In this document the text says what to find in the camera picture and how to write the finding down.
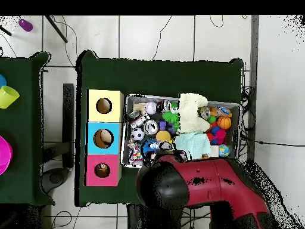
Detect colourful braided rope toy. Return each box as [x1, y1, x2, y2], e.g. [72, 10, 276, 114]
[127, 140, 144, 166]

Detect cream knitted cloth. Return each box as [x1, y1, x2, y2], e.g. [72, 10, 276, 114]
[178, 92, 211, 134]

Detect mint green knitted cloth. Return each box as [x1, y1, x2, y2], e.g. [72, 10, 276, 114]
[173, 131, 213, 160]

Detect wooden box with three holes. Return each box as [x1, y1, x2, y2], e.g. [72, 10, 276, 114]
[85, 89, 125, 187]

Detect shallow clear mesh bin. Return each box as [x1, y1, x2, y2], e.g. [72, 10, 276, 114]
[121, 94, 241, 168]

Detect open silver can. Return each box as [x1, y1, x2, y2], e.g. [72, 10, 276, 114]
[145, 120, 160, 136]

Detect toy burger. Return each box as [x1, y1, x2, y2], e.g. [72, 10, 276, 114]
[156, 131, 173, 144]

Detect small soccer ball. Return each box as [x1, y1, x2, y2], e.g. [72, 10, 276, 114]
[132, 128, 146, 141]

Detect white toy baseball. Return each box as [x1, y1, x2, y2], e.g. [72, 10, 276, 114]
[145, 101, 158, 115]

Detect silver crushed can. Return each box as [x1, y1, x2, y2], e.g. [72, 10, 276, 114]
[128, 110, 143, 122]

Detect green spiky ball with eyes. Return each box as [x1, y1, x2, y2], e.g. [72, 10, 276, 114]
[161, 107, 181, 131]

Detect dark green table cloth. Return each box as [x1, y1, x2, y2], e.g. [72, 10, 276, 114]
[75, 49, 245, 211]

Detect orange toy basketball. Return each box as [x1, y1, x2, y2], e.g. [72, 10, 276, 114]
[217, 116, 232, 130]

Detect small globe ball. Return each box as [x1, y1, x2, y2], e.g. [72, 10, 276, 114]
[218, 145, 231, 158]

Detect green side table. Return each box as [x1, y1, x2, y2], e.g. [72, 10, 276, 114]
[0, 51, 55, 206]

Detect black tripod leg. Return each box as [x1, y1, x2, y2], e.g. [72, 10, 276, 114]
[45, 16, 69, 44]

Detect lime green cup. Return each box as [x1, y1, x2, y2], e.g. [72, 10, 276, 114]
[0, 85, 21, 110]

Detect pink disc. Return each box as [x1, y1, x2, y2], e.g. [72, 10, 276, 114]
[0, 135, 14, 176]

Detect small purple bottle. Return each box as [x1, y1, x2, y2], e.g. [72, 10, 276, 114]
[18, 18, 34, 33]

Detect black cable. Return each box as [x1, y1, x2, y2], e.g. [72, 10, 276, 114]
[240, 135, 305, 148]

